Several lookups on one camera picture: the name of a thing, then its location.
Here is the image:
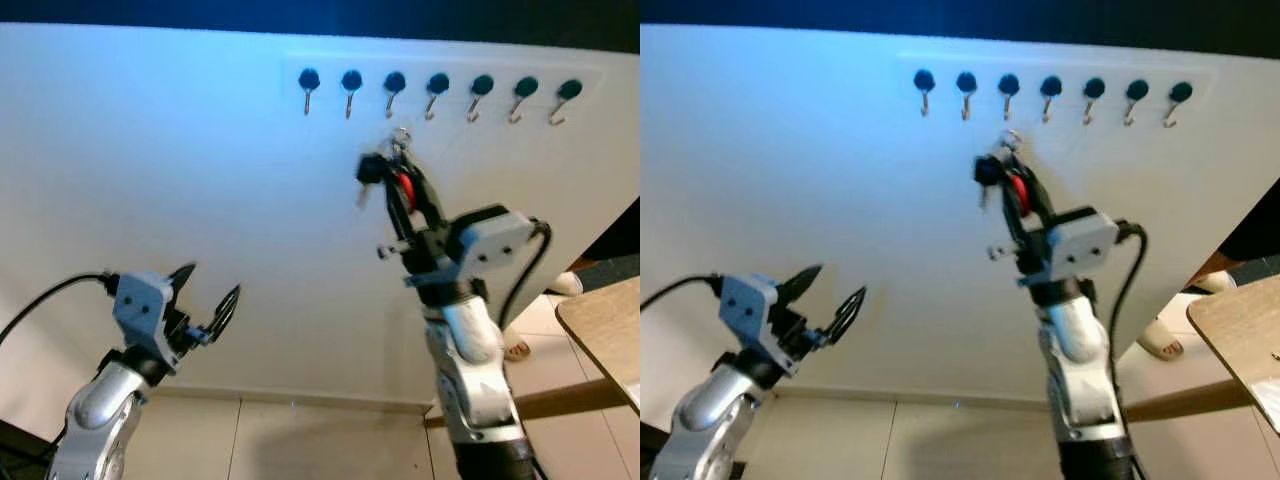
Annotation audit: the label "person in dark clothing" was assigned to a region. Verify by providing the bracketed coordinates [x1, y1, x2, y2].
[1218, 178, 1280, 265]
[578, 198, 641, 265]

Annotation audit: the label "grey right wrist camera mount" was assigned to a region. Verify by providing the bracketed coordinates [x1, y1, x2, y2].
[1044, 208, 1122, 278]
[454, 206, 537, 278]

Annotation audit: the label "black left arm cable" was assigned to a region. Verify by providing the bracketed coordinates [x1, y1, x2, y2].
[0, 271, 118, 347]
[640, 274, 725, 313]

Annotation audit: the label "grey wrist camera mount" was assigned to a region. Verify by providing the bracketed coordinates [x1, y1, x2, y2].
[454, 206, 537, 278]
[719, 274, 785, 367]
[111, 271, 178, 367]
[1044, 208, 1122, 278]

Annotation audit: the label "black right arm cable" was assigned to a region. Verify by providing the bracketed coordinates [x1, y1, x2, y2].
[498, 219, 554, 331]
[1104, 221, 1150, 446]

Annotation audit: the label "white hook rack plate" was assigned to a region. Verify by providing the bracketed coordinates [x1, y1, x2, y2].
[282, 52, 609, 133]
[897, 52, 1217, 135]

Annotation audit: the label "wooden table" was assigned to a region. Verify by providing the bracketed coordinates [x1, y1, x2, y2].
[1186, 274, 1280, 437]
[555, 277, 641, 413]

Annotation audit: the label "white paper sheet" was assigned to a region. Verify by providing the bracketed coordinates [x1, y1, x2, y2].
[1243, 374, 1280, 437]

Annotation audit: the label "keys with red fob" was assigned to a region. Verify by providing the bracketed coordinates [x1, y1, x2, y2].
[354, 127, 418, 212]
[973, 129, 1033, 209]

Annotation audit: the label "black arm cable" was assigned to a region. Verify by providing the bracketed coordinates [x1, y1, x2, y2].
[0, 271, 118, 347]
[1104, 221, 1150, 446]
[640, 274, 725, 313]
[498, 219, 554, 331]

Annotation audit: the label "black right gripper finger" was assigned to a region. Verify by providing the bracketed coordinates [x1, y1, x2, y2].
[998, 178, 1031, 243]
[382, 176, 417, 243]
[408, 168, 448, 231]
[1024, 172, 1059, 229]

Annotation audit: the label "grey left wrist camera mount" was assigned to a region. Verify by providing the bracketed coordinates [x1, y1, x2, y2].
[111, 271, 178, 367]
[719, 274, 785, 367]

